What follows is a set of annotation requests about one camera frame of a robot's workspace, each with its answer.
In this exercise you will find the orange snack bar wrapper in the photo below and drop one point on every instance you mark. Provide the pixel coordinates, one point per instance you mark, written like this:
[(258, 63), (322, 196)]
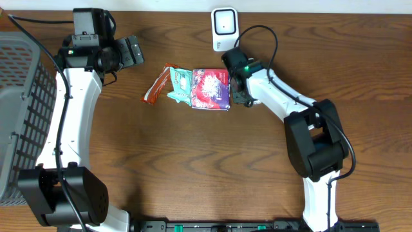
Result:
[(153, 92)]

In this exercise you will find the red purple pad package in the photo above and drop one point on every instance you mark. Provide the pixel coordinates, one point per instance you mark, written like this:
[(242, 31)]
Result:
[(210, 89)]

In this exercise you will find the white barcode scanner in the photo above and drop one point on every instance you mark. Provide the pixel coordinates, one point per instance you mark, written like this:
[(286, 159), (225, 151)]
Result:
[(225, 28)]

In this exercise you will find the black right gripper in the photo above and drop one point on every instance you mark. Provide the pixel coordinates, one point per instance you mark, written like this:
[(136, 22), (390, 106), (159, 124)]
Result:
[(237, 99)]

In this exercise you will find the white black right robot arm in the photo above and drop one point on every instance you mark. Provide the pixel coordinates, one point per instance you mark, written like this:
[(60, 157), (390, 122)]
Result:
[(315, 145)]

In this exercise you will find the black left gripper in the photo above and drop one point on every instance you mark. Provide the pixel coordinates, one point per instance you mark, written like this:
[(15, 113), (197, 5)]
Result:
[(129, 51)]

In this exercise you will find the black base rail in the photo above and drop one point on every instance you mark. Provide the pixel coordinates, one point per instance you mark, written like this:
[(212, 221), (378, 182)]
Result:
[(277, 225)]

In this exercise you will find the teal wet wipes packet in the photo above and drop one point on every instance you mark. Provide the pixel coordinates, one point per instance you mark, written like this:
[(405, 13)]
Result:
[(181, 81)]

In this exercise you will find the grey plastic mesh basket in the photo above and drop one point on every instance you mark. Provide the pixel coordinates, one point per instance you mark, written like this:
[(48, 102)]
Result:
[(28, 95)]

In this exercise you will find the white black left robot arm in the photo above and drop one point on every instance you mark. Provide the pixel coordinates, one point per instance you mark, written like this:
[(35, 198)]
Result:
[(60, 190)]

